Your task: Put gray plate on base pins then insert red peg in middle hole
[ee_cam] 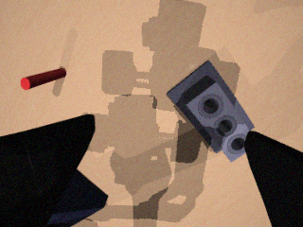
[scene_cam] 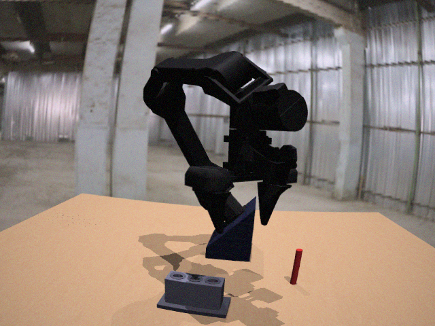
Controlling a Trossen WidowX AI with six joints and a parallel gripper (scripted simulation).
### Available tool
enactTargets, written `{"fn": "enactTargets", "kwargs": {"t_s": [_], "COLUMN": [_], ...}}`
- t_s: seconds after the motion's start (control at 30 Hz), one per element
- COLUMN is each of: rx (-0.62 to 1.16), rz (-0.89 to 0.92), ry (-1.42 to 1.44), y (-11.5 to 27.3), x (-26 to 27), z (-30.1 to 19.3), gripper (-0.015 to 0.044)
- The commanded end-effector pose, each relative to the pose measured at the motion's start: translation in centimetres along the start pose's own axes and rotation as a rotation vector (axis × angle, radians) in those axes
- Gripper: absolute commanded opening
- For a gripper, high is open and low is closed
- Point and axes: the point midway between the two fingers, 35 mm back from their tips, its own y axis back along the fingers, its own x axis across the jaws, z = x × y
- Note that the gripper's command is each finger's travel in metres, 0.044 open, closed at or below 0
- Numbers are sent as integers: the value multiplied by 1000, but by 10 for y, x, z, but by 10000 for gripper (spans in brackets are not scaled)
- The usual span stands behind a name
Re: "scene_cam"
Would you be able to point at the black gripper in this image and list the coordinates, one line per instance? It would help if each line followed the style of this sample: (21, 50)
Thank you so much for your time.
(211, 182)

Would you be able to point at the dark red peg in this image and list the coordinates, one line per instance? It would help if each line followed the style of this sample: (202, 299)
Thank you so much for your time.
(296, 266)

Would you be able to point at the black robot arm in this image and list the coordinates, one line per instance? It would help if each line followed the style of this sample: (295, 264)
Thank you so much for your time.
(257, 106)

